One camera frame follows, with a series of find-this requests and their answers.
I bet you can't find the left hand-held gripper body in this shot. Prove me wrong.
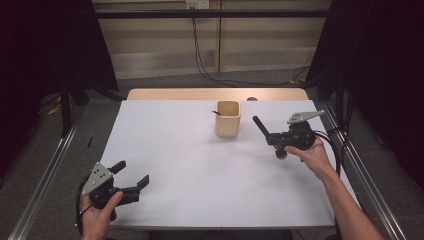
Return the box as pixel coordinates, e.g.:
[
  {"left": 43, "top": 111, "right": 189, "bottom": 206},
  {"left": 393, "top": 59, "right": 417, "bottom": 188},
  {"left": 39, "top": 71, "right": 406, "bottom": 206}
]
[{"left": 80, "top": 161, "right": 128, "bottom": 210}]

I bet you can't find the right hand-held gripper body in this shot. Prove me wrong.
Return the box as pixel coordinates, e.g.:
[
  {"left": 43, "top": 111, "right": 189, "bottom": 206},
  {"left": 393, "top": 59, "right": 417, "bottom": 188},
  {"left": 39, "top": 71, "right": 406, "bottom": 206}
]
[{"left": 285, "top": 110, "right": 326, "bottom": 151}]

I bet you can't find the black powder makeup brush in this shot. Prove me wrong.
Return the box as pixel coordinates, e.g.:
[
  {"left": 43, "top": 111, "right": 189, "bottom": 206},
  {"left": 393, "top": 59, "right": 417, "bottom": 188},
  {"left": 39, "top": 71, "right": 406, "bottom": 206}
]
[{"left": 252, "top": 115, "right": 288, "bottom": 161}]

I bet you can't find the beige square cup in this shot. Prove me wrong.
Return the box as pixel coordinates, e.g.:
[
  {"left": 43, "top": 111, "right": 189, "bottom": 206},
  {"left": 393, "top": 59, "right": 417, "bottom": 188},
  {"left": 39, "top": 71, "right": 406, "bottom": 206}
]
[{"left": 214, "top": 100, "right": 242, "bottom": 138}]

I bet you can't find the person's right hand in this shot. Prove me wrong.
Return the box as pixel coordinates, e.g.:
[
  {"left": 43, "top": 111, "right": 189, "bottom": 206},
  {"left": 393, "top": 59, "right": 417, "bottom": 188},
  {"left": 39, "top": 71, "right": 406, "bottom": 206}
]
[{"left": 284, "top": 137, "right": 336, "bottom": 182}]

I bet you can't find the person's left hand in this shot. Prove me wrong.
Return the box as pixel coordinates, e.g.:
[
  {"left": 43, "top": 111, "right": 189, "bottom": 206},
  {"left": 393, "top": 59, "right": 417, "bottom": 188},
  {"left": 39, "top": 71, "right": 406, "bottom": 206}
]
[{"left": 79, "top": 192, "right": 125, "bottom": 240}]

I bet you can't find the black metal stand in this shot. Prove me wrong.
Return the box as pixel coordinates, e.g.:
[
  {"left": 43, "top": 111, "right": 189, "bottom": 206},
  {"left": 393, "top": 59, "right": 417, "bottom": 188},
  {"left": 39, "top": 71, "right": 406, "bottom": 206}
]
[
  {"left": 334, "top": 73, "right": 346, "bottom": 131},
  {"left": 59, "top": 78, "right": 73, "bottom": 138}
]

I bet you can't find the white table sheet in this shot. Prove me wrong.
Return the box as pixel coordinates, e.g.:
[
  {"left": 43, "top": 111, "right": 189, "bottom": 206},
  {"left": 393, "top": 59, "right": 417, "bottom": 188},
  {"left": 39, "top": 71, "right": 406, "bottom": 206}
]
[{"left": 95, "top": 99, "right": 360, "bottom": 231}]

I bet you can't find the black curtain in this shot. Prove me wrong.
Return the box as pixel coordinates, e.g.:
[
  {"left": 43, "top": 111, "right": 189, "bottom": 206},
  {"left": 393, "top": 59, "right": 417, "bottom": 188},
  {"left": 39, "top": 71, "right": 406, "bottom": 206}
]
[
  {"left": 0, "top": 0, "right": 119, "bottom": 174},
  {"left": 304, "top": 0, "right": 424, "bottom": 191}
]

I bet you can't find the black horizontal bar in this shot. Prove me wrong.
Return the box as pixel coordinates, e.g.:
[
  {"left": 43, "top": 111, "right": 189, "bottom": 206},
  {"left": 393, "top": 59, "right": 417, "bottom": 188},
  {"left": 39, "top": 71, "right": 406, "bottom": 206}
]
[{"left": 94, "top": 9, "right": 331, "bottom": 19}]

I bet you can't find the left hand-held gripper cable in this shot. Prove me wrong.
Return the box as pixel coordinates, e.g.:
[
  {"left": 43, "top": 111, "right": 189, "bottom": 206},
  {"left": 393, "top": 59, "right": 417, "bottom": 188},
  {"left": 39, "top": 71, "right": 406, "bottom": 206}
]
[{"left": 75, "top": 176, "right": 94, "bottom": 236}]

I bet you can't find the hand-held gripper cable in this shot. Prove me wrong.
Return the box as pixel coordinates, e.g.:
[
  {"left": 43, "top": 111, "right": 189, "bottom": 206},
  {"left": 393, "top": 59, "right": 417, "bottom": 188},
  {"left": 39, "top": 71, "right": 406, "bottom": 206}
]
[
  {"left": 75, "top": 176, "right": 94, "bottom": 236},
  {"left": 313, "top": 129, "right": 343, "bottom": 178}
]

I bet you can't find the right hand-held gripper cable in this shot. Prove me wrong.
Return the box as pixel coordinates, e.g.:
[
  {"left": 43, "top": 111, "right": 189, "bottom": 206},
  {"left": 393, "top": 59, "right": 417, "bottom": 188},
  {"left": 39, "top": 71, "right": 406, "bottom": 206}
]
[{"left": 313, "top": 129, "right": 343, "bottom": 178}]

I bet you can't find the aluminium floor rail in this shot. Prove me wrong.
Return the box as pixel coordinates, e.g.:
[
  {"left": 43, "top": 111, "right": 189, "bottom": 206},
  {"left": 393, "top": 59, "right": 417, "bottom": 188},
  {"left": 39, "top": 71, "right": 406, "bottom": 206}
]
[
  {"left": 7, "top": 106, "right": 88, "bottom": 240},
  {"left": 319, "top": 101, "right": 408, "bottom": 240}
]

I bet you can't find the yellow floor cable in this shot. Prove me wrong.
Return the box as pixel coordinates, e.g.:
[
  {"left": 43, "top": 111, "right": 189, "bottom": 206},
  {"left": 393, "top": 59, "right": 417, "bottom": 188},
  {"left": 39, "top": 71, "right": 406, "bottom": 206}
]
[{"left": 46, "top": 96, "right": 64, "bottom": 116}]

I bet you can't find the black wall cable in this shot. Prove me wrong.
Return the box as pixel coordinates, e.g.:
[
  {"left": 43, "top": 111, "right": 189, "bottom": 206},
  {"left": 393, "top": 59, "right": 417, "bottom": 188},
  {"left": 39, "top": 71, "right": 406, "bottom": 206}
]
[{"left": 190, "top": 16, "right": 311, "bottom": 88}]

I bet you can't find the white wall socket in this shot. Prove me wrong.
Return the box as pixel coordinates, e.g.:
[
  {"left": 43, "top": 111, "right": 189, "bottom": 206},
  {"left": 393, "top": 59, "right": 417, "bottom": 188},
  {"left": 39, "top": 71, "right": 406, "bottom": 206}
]
[{"left": 185, "top": 0, "right": 210, "bottom": 10}]

